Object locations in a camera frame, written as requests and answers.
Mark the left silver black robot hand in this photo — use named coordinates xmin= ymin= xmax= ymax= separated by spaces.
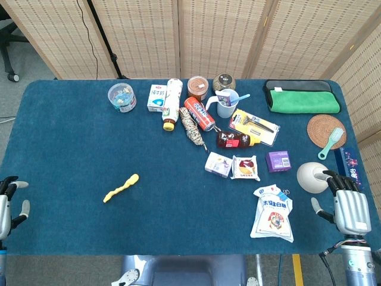
xmin=0 ymin=175 xmax=30 ymax=241

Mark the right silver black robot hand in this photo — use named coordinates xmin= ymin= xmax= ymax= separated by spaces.
xmin=311 ymin=169 xmax=373 ymax=237

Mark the yellow stretchy toy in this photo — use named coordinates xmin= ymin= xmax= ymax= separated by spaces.
xmin=102 ymin=173 xmax=140 ymax=204

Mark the long dark blue box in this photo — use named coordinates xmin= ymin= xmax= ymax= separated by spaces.
xmin=333 ymin=147 xmax=366 ymax=189

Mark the beige upturned bowl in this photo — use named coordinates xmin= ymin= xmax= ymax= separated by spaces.
xmin=296 ymin=161 xmax=332 ymax=194

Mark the mint green scrubbing brush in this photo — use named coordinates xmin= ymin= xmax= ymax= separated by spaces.
xmin=317 ymin=127 xmax=345 ymax=160

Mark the white sugar bag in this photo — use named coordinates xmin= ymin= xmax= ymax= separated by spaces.
xmin=249 ymin=184 xmax=295 ymax=243

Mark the round woven rattan coaster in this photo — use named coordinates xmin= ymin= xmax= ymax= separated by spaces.
xmin=307 ymin=114 xmax=348 ymax=150

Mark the small purple box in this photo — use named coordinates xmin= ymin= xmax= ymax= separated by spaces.
xmin=265 ymin=150 xmax=292 ymax=174

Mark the blue felt table cover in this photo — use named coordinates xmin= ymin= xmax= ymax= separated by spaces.
xmin=0 ymin=79 xmax=381 ymax=256

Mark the white snack packet with pie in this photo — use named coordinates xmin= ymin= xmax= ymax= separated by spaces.
xmin=230 ymin=154 xmax=261 ymax=182

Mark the green microfibre cloth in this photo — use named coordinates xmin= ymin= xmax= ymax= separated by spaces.
xmin=267 ymin=90 xmax=341 ymax=114

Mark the razor in yellow blister pack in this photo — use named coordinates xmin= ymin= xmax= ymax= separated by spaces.
xmin=228 ymin=108 xmax=281 ymax=147

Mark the grey black folded cloth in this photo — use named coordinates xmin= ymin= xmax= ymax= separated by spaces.
xmin=263 ymin=79 xmax=333 ymax=94

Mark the dark red sauce packet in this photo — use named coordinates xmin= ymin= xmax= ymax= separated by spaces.
xmin=216 ymin=131 xmax=261 ymax=150

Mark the white purple juice carton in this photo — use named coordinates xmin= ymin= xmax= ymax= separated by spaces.
xmin=204 ymin=151 xmax=233 ymax=179

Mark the light blue toothbrush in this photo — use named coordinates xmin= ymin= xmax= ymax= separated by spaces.
xmin=229 ymin=94 xmax=251 ymax=105

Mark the clear plastic tub of clips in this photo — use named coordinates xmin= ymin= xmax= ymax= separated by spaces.
xmin=107 ymin=82 xmax=138 ymax=113

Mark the black office chair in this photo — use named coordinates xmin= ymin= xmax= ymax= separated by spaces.
xmin=0 ymin=5 xmax=30 ymax=83

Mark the purple toothpaste tube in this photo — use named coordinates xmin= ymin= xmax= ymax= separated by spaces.
xmin=215 ymin=91 xmax=232 ymax=107

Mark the blue-grey robot torso base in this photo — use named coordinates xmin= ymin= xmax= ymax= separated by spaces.
xmin=111 ymin=254 xmax=260 ymax=286

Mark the orange red drink can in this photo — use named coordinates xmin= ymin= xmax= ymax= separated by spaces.
xmin=183 ymin=97 xmax=216 ymax=132

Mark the glass jar with dark lid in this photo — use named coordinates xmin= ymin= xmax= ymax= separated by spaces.
xmin=212 ymin=73 xmax=236 ymax=92

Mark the white blue milk carton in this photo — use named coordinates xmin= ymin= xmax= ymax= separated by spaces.
xmin=146 ymin=84 xmax=167 ymax=113

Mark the black tripod stand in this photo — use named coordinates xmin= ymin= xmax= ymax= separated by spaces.
xmin=86 ymin=0 xmax=131 ymax=80

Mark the orange plastic jar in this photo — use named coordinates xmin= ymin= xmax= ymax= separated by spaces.
xmin=187 ymin=76 xmax=210 ymax=102

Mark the tea bottle with yellow cap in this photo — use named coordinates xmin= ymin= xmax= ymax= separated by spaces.
xmin=161 ymin=78 xmax=184 ymax=131

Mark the bamboo folding screen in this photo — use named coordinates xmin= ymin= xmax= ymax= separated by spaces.
xmin=0 ymin=0 xmax=381 ymax=209

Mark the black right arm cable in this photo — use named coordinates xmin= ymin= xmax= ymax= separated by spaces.
xmin=318 ymin=238 xmax=346 ymax=286

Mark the pale blue handled cup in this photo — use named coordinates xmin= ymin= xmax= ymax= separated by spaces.
xmin=205 ymin=88 xmax=240 ymax=119

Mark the braided brown white rope bundle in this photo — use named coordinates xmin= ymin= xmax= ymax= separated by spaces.
xmin=178 ymin=106 xmax=209 ymax=153

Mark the thin black hanging cable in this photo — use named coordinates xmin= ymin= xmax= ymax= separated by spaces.
xmin=76 ymin=0 xmax=101 ymax=80

